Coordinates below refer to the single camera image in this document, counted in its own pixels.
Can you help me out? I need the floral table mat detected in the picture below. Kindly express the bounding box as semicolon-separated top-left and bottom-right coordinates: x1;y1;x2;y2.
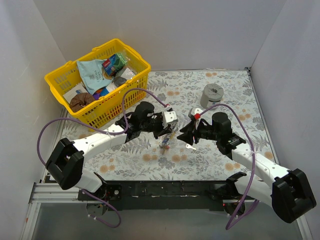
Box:
49;70;281;181

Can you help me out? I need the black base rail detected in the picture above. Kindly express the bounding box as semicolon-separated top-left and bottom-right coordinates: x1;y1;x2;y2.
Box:
93;180;242;211

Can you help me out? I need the aluminium frame rail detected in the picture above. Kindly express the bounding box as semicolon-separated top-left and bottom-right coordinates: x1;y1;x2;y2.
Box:
29;177;248;203

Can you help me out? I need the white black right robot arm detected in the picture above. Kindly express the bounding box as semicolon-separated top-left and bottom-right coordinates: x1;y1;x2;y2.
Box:
177;108;317;223

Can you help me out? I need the yellow headed key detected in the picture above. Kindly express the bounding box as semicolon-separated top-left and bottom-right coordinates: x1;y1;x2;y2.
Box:
169;132;176;140

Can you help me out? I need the blue green sponge pack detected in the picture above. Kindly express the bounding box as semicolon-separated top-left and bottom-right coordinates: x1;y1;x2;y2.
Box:
102;53;127;76

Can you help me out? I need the grey tape roll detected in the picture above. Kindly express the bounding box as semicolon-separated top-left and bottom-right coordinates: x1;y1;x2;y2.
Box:
200;83;224;109

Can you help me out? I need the brown round pastry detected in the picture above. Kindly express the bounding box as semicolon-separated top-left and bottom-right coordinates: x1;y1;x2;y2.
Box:
69;92;95;112

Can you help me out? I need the white card box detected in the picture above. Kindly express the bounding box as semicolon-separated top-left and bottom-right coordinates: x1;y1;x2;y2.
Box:
63;83;87;103

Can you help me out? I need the light blue chips bag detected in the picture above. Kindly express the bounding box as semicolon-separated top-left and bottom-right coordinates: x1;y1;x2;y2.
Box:
76;59;113;95

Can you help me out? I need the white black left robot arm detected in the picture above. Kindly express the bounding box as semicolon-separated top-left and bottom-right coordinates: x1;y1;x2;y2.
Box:
45;101;178;200

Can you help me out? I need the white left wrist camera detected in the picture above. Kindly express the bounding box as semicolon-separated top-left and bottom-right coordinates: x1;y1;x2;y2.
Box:
161;105;178;128

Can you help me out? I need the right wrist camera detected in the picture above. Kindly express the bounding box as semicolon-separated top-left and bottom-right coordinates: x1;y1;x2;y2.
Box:
188;107;203;126

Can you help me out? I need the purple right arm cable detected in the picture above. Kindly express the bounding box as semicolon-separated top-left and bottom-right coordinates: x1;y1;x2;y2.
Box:
194;103;260;231

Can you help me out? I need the silver loose key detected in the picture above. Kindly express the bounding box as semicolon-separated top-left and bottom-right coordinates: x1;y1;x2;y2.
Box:
185;144;196;150

